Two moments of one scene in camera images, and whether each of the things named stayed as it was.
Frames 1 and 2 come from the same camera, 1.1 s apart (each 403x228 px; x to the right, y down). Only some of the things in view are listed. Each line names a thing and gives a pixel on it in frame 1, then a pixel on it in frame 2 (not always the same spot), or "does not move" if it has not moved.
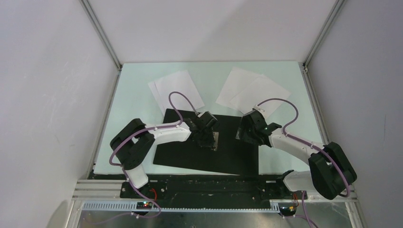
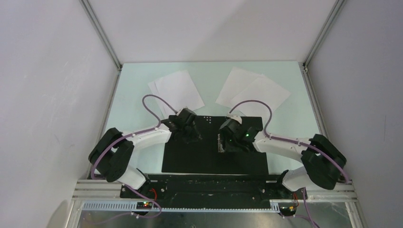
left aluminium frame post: x=102 y=31 does not move
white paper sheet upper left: x=182 y=82 does not move
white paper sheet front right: x=257 y=91 does not move
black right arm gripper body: x=248 y=134 to x=230 y=144
